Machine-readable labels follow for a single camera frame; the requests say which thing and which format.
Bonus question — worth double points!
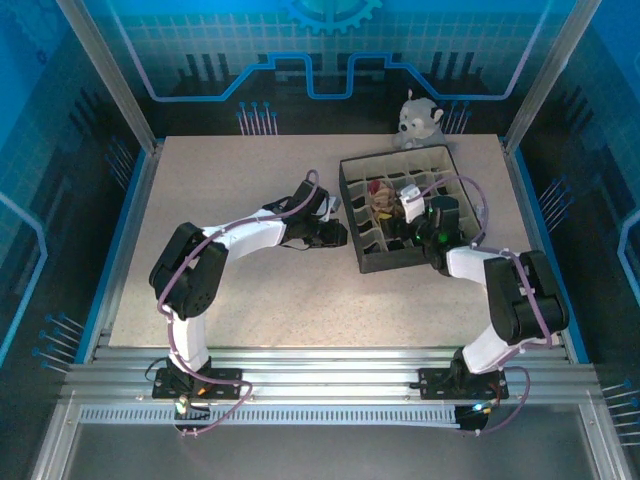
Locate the grey fabric sock organizer box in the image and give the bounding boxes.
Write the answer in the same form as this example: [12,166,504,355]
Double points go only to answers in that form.
[338,144,489,275]

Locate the slotted grey cable duct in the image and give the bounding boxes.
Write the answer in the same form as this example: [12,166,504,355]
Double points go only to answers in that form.
[77,405,464,427]

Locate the blue table edge strip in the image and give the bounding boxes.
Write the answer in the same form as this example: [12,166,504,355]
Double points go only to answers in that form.
[74,144,164,364]
[509,144,592,364]

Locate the aluminium frame rail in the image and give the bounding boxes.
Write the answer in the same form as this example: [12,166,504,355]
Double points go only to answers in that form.
[59,344,601,406]

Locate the grey plush animal toy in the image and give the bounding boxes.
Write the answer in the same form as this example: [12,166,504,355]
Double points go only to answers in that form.
[391,89,449,151]

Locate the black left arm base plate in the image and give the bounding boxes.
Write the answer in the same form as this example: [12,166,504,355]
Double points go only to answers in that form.
[151,367,245,401]

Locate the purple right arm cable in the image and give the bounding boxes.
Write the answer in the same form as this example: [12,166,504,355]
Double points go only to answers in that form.
[414,174,556,437]

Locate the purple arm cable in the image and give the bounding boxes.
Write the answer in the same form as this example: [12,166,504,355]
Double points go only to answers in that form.
[414,174,556,437]
[157,168,321,442]

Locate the aluminium frame post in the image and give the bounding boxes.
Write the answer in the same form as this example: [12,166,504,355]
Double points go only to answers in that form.
[502,0,604,151]
[54,0,161,151]

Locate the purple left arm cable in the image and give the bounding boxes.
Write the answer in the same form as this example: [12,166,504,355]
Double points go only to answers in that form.
[157,168,321,442]

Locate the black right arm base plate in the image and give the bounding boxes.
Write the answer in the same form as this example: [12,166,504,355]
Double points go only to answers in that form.
[416,367,510,401]

